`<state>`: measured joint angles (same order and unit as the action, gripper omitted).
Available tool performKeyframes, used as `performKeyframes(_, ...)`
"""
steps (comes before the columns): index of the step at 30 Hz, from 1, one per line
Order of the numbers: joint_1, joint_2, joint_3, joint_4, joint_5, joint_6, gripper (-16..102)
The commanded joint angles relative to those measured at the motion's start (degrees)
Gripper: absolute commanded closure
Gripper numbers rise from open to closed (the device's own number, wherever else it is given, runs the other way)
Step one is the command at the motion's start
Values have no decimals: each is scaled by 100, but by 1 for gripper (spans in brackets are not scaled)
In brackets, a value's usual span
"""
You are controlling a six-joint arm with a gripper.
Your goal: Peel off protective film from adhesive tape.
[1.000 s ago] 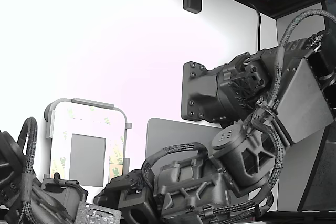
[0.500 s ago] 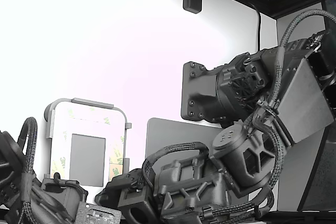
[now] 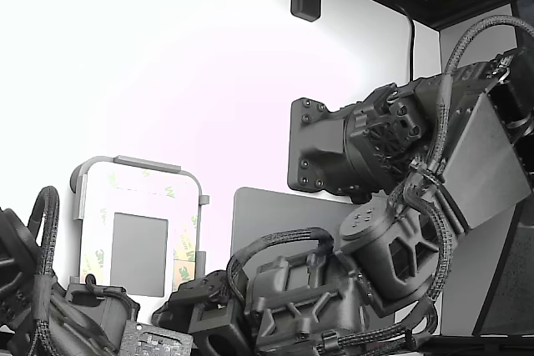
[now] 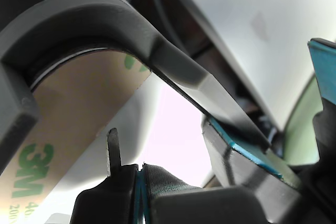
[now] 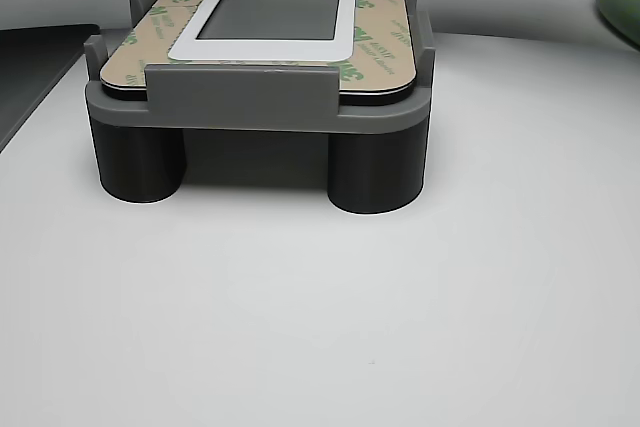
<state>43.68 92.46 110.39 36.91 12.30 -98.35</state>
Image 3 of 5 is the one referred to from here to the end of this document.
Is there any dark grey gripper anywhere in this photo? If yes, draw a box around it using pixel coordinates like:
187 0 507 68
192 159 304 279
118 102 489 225
152 251 370 356

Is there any tan 3M tape liner strip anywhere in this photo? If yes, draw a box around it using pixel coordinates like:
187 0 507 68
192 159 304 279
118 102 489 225
173 258 196 286

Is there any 3M printed tape liner strip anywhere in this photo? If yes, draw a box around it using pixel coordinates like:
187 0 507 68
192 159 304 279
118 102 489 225
172 213 198 263
82 205 110 286
107 168 179 199

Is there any white plate with tape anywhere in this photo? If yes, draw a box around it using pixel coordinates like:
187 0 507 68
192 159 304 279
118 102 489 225
78 162 201 326

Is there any grey circuit board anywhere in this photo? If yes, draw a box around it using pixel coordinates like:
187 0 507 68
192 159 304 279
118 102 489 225
119 321 194 356

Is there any small grey rectangular panel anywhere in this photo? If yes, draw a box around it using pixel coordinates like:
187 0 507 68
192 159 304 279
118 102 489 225
110 212 169 298

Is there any large grey rectangular mat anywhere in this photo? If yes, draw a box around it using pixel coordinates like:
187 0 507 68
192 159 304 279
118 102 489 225
230 187 355 268

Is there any grey plate holder fixture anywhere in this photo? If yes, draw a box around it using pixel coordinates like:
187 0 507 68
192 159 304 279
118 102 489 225
69 154 210 290

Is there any dark speckled panel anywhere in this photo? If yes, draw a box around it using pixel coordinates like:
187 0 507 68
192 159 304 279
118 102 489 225
473 205 534 337

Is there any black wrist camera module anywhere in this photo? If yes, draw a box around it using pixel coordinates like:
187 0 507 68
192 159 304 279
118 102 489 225
166 270 234 311

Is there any braided camera cable loop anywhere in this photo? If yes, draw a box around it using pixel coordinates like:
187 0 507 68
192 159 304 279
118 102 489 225
226 226 335 303

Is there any black braided cable loop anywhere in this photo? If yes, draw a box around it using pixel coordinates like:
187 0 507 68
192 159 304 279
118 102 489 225
28 186 61 286

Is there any braided gripper connector cable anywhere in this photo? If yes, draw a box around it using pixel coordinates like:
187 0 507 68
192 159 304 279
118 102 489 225
310 288 439 353

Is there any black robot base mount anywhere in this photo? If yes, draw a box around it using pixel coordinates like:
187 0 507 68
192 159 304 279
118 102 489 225
287 96 372 205

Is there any thin black cable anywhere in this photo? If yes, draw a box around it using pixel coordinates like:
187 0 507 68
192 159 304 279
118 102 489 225
394 1 417 82

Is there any braided arm cable loop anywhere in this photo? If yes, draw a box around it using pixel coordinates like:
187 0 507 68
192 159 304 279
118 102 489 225
411 15 534 176

